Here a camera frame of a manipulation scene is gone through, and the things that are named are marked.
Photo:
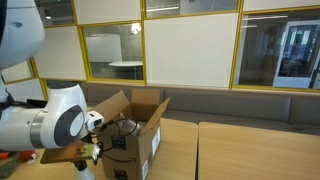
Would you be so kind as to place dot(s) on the grey sofa bench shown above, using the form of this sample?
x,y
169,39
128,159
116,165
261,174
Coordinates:
x,y
233,106

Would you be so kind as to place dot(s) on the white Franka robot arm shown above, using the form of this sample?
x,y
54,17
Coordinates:
x,y
20,126

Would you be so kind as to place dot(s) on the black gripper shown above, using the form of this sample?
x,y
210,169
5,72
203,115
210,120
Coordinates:
x,y
97,137

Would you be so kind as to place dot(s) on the dark green pouch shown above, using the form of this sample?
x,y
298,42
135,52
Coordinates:
x,y
8,168

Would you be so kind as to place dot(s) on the yellow window frame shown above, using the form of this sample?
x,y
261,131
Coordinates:
x,y
236,50

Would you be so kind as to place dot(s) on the round white meeting table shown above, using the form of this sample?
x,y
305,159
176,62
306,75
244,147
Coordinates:
x,y
126,63

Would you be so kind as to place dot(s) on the brown carton box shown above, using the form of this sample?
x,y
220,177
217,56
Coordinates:
x,y
130,166

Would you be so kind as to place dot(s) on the white framed glass door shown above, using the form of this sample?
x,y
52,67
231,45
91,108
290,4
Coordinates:
x,y
281,81

